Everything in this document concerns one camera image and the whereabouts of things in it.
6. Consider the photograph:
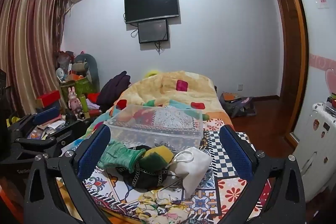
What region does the white appliance with stickers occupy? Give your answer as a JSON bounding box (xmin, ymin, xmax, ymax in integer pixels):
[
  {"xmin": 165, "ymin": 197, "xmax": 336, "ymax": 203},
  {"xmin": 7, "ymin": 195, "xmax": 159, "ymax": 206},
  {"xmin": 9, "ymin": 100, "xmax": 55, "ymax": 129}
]
[{"xmin": 292, "ymin": 101, "xmax": 336, "ymax": 204}]

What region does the striped brown curtain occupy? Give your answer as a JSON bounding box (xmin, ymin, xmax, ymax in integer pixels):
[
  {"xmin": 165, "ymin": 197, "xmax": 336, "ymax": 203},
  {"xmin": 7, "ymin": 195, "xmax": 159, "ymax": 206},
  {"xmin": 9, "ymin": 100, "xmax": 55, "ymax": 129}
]
[{"xmin": 0, "ymin": 0, "xmax": 68, "ymax": 121}]

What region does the green bottle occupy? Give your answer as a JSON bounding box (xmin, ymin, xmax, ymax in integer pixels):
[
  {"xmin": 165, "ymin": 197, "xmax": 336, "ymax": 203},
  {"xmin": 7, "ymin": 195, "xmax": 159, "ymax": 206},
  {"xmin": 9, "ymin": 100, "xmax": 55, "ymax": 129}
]
[{"xmin": 80, "ymin": 95, "xmax": 90, "ymax": 119}]

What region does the yellow floral cloth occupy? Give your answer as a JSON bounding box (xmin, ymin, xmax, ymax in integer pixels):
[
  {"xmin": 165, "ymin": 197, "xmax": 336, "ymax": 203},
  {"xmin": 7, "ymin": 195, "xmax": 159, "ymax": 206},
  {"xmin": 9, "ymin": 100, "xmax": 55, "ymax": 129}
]
[{"xmin": 136, "ymin": 189, "xmax": 197, "ymax": 224}]

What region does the green knitted glove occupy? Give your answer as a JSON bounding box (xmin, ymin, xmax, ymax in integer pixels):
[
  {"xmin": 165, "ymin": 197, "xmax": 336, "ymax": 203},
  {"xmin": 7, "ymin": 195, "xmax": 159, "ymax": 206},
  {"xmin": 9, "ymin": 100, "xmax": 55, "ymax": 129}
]
[{"xmin": 99, "ymin": 141, "xmax": 146, "ymax": 173}]

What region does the red box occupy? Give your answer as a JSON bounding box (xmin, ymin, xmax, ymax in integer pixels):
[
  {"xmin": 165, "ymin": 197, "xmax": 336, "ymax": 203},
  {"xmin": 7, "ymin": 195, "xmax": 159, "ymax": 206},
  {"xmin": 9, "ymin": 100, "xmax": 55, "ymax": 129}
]
[{"xmin": 35, "ymin": 90, "xmax": 62, "ymax": 107}]

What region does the green cardboard box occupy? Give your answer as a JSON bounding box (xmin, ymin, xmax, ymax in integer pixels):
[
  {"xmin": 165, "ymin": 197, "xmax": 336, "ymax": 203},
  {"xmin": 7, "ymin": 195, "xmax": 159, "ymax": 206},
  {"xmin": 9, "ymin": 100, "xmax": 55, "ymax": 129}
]
[{"xmin": 59, "ymin": 76, "xmax": 92, "ymax": 102}]

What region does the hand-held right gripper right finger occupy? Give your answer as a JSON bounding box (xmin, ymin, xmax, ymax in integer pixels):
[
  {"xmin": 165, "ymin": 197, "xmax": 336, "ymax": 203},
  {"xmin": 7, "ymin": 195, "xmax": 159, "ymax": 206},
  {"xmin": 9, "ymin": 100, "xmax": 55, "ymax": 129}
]
[{"xmin": 217, "ymin": 124, "xmax": 306, "ymax": 224}]

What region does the green and yellow sock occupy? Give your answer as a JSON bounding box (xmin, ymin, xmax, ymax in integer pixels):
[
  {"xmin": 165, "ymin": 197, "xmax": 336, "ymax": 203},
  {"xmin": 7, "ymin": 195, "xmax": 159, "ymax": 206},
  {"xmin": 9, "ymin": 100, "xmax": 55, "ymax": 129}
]
[{"xmin": 139, "ymin": 146, "xmax": 174, "ymax": 171}]

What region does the yellow quilt with red patches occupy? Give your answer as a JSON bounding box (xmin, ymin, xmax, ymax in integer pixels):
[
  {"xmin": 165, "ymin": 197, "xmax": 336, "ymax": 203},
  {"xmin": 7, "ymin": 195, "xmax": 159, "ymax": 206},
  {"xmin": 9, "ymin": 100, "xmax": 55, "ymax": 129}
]
[{"xmin": 109, "ymin": 71, "xmax": 235, "ymax": 132}]

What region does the dark object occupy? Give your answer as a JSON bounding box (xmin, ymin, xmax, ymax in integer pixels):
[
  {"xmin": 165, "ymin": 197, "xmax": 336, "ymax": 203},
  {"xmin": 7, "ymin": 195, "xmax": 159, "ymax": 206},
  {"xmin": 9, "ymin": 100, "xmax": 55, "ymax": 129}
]
[{"xmin": 0, "ymin": 69, "xmax": 12, "ymax": 161}]

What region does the large grey plush toy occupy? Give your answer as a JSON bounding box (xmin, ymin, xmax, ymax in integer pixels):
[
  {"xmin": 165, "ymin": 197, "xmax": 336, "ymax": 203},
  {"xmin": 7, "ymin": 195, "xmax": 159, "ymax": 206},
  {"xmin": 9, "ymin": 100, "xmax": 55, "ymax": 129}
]
[{"xmin": 72, "ymin": 53, "xmax": 100, "ymax": 94}]

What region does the white drawstring cloth bag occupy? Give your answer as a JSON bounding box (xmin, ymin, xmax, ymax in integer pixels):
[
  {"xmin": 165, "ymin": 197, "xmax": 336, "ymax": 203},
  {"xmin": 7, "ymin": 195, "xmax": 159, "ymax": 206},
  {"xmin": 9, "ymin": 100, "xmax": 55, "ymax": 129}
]
[{"xmin": 172, "ymin": 147, "xmax": 214, "ymax": 200}]

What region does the pile of papers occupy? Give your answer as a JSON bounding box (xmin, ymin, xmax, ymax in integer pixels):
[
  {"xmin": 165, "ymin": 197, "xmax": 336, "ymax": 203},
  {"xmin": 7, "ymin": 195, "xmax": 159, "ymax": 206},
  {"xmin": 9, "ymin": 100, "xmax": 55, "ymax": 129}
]
[{"xmin": 28, "ymin": 119, "xmax": 67, "ymax": 140}]

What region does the clear plastic storage box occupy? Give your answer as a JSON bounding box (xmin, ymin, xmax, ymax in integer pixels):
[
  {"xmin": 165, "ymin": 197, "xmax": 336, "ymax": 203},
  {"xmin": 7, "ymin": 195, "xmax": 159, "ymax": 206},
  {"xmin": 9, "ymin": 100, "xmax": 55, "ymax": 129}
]
[{"xmin": 104, "ymin": 105, "xmax": 204, "ymax": 147}]

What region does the black television cable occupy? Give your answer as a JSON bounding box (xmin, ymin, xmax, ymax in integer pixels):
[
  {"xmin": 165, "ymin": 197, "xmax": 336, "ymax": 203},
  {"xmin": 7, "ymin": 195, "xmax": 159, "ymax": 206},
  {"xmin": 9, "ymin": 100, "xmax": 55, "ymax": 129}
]
[{"xmin": 154, "ymin": 40, "xmax": 165, "ymax": 54}]

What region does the black hat with chain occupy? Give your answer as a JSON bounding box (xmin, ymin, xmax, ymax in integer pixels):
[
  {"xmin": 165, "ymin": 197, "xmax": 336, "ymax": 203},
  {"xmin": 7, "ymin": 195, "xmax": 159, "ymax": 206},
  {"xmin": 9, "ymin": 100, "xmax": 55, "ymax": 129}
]
[{"xmin": 115, "ymin": 145, "xmax": 182, "ymax": 189}]

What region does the small black wall monitor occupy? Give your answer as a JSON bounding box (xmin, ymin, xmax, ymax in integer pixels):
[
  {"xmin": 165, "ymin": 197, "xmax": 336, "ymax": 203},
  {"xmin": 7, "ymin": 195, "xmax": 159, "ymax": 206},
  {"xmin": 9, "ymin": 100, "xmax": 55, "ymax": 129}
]
[{"xmin": 138, "ymin": 19, "xmax": 169, "ymax": 44}]

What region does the red cloth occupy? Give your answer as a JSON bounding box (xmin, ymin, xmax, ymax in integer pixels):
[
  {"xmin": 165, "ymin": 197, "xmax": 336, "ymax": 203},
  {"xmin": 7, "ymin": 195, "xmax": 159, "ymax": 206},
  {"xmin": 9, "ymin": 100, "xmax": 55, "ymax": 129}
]
[{"xmin": 86, "ymin": 93, "xmax": 102, "ymax": 104}]

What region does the pink bunny plush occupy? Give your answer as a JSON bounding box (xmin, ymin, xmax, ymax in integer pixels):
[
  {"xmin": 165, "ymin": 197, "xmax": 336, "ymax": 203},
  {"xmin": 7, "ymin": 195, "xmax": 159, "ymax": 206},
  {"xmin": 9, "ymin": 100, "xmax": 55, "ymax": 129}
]
[{"xmin": 67, "ymin": 87, "xmax": 83, "ymax": 117}]

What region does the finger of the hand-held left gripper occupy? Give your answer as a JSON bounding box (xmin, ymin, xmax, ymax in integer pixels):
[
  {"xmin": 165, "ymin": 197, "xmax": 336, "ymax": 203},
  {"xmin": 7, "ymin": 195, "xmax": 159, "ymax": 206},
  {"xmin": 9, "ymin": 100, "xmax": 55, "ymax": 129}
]
[
  {"xmin": 54, "ymin": 112, "xmax": 91, "ymax": 147},
  {"xmin": 16, "ymin": 106, "xmax": 62, "ymax": 135}
]

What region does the dark purple jacket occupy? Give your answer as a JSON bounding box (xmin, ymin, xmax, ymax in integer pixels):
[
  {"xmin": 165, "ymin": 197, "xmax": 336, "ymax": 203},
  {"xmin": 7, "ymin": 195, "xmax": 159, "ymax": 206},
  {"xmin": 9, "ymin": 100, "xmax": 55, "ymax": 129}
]
[{"xmin": 96, "ymin": 71, "xmax": 132, "ymax": 112}]

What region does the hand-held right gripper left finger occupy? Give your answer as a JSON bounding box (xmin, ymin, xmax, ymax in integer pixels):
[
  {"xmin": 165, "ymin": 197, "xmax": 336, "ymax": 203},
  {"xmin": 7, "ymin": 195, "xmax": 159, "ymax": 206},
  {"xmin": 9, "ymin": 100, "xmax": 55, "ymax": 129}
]
[{"xmin": 24, "ymin": 124, "xmax": 111, "ymax": 224}]

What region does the wooden door frame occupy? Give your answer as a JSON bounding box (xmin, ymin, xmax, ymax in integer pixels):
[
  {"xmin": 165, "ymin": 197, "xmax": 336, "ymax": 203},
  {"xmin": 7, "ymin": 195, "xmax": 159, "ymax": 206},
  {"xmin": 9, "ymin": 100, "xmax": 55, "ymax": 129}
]
[{"xmin": 272, "ymin": 0, "xmax": 309, "ymax": 146}]

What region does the black wall television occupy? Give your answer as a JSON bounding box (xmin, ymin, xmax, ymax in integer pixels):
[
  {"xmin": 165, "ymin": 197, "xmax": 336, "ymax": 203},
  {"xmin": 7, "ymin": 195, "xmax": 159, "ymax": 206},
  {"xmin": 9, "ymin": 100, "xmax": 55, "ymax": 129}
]
[{"xmin": 124, "ymin": 0, "xmax": 180, "ymax": 25}]

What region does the colourful patterned blanket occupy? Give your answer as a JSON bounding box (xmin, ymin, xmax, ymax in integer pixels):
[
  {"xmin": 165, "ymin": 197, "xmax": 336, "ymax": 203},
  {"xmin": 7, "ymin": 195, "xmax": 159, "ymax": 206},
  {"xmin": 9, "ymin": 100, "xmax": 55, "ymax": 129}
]
[{"xmin": 56, "ymin": 114, "xmax": 279, "ymax": 224}]

